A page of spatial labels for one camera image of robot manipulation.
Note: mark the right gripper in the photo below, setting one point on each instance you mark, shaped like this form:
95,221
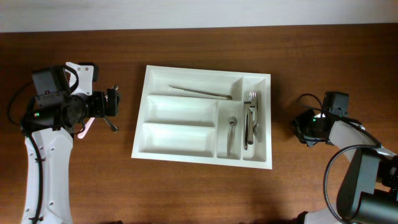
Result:
295,123

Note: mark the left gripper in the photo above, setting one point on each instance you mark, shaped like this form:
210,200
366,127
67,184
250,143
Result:
102,98

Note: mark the steel fork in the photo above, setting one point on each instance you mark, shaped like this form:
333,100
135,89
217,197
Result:
256,117
246,109
252,107

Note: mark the small steel teaspoon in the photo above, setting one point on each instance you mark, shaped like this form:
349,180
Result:
232,124

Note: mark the steel kitchen tongs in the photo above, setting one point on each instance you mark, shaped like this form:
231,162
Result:
228,97

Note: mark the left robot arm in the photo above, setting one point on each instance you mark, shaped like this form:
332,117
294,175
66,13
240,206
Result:
49,147

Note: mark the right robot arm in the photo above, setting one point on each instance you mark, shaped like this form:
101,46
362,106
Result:
368,192

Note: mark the large steel spoon upper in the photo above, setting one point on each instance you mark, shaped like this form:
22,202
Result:
112,127

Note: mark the pink plastic knife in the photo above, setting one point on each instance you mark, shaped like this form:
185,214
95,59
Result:
85,129

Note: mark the white plastic cutlery tray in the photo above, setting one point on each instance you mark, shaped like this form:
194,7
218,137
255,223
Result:
177,125

